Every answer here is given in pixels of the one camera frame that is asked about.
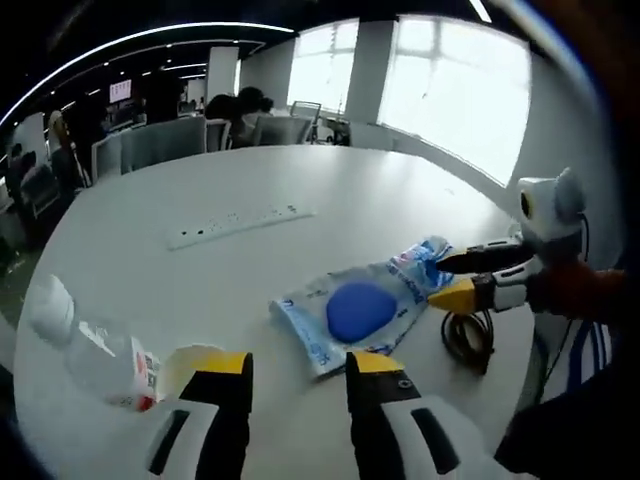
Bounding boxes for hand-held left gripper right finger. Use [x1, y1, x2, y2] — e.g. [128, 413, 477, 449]
[345, 351, 504, 480]

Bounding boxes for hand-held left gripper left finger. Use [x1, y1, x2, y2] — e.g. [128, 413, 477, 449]
[135, 351, 255, 480]

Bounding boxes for black cable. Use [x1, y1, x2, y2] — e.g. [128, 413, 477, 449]
[439, 305, 497, 376]

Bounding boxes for blue soft tissue pack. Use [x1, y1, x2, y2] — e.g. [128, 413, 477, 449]
[384, 235, 457, 301]

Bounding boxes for clear plastic water bottle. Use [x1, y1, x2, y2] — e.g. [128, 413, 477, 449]
[27, 274, 164, 414]

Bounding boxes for blue white packet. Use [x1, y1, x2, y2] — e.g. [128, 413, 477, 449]
[269, 264, 432, 384]

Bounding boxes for person's right hand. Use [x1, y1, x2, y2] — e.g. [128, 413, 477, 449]
[528, 259, 629, 322]

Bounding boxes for white blue-striped jacket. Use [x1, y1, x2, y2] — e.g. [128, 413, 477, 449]
[542, 319, 617, 401]

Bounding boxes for white table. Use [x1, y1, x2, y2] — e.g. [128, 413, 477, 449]
[12, 144, 539, 480]

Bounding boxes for large window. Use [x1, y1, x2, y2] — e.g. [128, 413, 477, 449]
[378, 14, 532, 187]
[287, 22, 359, 119]

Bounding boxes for white inset power strip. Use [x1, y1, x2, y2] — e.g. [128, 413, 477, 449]
[166, 203, 318, 251]

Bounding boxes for grey office chair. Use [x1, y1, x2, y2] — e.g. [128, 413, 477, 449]
[205, 118, 234, 151]
[122, 117, 207, 171]
[253, 115, 312, 148]
[91, 137, 124, 179]
[291, 101, 324, 144]

